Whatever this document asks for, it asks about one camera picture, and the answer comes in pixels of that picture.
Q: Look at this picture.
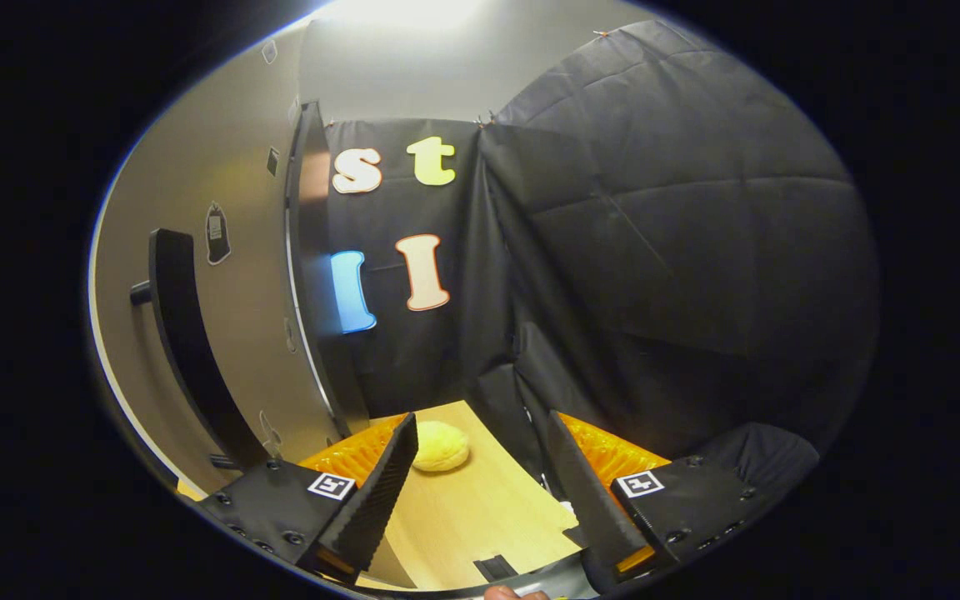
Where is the grey cabinet door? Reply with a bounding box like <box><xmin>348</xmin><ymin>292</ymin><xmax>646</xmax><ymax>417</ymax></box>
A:
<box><xmin>90</xmin><ymin>21</ymin><xmax>349</xmax><ymax>503</ymax></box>

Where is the yellow fluffy round sponge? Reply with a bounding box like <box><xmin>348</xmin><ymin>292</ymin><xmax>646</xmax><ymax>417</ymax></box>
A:
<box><xmin>412</xmin><ymin>420</ymin><xmax>472</xmax><ymax>473</ymax></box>

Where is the black cabinet door handle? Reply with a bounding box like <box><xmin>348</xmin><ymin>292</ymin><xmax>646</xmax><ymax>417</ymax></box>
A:
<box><xmin>130</xmin><ymin>227</ymin><xmax>271</xmax><ymax>473</ymax></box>

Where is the large ceiling light panel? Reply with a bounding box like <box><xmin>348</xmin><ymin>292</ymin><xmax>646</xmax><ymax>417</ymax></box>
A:
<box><xmin>322</xmin><ymin>0</ymin><xmax>491</xmax><ymax>36</ymax></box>

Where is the small black rectangular patch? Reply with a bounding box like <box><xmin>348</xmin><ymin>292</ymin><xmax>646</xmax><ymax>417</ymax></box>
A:
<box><xmin>473</xmin><ymin>554</ymin><xmax>520</xmax><ymax>583</ymax></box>

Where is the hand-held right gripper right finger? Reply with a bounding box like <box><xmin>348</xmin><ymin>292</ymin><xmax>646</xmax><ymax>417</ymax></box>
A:
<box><xmin>547</xmin><ymin>410</ymin><xmax>763</xmax><ymax>586</ymax></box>

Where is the dark grey cabinet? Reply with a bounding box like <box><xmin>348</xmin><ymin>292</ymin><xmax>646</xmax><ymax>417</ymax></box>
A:
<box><xmin>284</xmin><ymin>100</ymin><xmax>374</xmax><ymax>441</ymax></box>

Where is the black backdrop cloth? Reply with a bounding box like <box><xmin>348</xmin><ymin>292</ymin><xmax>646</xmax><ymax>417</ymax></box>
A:
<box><xmin>326</xmin><ymin>18</ymin><xmax>879</xmax><ymax>511</ymax></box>

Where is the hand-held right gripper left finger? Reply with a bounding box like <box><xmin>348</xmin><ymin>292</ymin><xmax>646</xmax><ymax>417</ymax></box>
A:
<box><xmin>197</xmin><ymin>412</ymin><xmax>420</xmax><ymax>584</ymax></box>

